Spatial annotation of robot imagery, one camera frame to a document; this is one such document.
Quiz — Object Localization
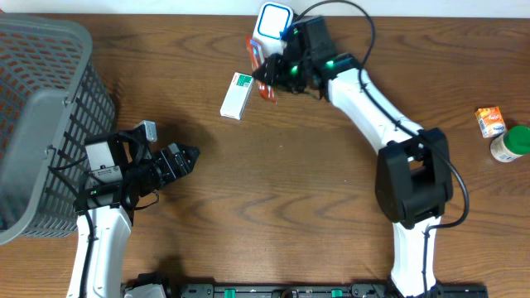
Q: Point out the green lid jar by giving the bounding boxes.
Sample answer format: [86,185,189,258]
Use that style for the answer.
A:
[490,126,530,163]

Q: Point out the grey plastic basket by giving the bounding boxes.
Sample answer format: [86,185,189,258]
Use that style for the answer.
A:
[1,13,116,244]

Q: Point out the black left camera cable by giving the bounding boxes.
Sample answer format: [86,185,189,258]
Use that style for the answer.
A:
[48,155,90,199]

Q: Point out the orange Kleenex tissue pack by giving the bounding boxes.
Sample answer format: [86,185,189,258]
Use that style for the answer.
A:
[475,107,506,138]

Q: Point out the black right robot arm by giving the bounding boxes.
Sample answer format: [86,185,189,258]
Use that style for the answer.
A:
[250,50,470,297]

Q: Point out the black camera cable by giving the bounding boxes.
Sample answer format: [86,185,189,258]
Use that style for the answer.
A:
[289,0,377,84]
[48,155,90,199]

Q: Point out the orange snack packet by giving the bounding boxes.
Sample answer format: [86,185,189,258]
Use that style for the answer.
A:
[245,36,277,103]

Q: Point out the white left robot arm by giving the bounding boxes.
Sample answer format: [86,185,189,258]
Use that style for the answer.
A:
[67,127,200,297]

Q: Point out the white barcode scanner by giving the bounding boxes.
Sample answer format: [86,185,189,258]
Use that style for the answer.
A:
[252,2,294,58]

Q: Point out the white Panadol medicine box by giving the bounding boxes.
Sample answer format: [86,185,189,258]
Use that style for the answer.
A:
[219,72,253,120]

